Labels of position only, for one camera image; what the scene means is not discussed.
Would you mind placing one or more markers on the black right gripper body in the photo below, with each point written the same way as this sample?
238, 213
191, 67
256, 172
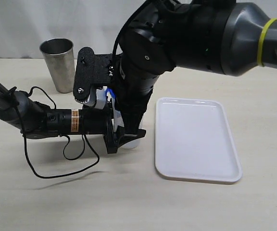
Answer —
131, 87

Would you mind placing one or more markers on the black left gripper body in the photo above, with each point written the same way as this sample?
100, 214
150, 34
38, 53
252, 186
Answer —
99, 122

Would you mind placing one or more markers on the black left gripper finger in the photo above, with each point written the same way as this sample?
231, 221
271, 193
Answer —
129, 141

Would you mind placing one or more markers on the clear plastic tall container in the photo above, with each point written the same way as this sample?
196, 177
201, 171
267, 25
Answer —
127, 127

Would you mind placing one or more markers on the blue plastic lid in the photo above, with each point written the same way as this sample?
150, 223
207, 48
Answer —
110, 95

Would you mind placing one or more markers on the stainless steel cup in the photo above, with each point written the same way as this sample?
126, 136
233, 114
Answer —
59, 57

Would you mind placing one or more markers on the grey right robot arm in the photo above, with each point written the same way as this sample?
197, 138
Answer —
218, 36

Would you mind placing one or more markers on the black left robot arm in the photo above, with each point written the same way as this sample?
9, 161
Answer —
39, 121

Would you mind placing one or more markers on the white rectangular plastic tray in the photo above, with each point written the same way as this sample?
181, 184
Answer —
194, 142

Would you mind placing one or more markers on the white backdrop curtain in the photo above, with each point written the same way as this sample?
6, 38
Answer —
25, 24

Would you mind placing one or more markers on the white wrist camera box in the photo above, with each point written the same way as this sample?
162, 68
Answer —
97, 98

